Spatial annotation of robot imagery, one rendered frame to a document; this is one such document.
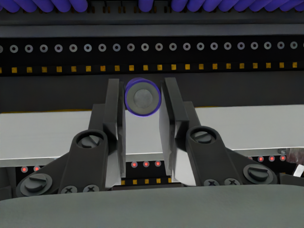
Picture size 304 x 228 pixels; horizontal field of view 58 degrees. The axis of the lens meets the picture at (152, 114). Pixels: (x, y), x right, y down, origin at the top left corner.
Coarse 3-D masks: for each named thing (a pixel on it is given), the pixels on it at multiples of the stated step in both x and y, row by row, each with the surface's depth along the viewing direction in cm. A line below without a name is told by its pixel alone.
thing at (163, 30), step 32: (0, 32) 38; (32, 32) 38; (64, 32) 38; (96, 32) 39; (128, 32) 39; (160, 32) 39; (192, 32) 40; (224, 32) 40; (256, 32) 40; (288, 32) 41
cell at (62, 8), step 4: (52, 0) 30; (56, 0) 30; (60, 0) 31; (64, 0) 31; (68, 0) 33; (56, 4) 31; (60, 4) 32; (64, 4) 32; (68, 4) 33; (60, 8) 33; (64, 8) 33; (68, 8) 34
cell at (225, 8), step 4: (224, 0) 33; (228, 0) 32; (232, 0) 32; (236, 0) 32; (220, 4) 35; (224, 4) 34; (228, 4) 33; (232, 4) 33; (220, 8) 35; (224, 8) 35; (228, 8) 34
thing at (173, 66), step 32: (0, 64) 39; (32, 64) 39; (64, 64) 39; (96, 64) 40; (128, 64) 40; (160, 64) 40; (192, 64) 40; (224, 64) 41; (256, 64) 41; (288, 64) 41
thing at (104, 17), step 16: (0, 16) 36; (16, 16) 36; (32, 16) 36; (48, 16) 36; (64, 16) 36; (80, 16) 36; (96, 16) 37; (112, 16) 37; (128, 16) 37; (144, 16) 37; (160, 16) 37; (176, 16) 37; (192, 16) 37; (208, 16) 38; (224, 16) 38; (240, 16) 38; (256, 16) 38; (272, 16) 38; (288, 16) 38
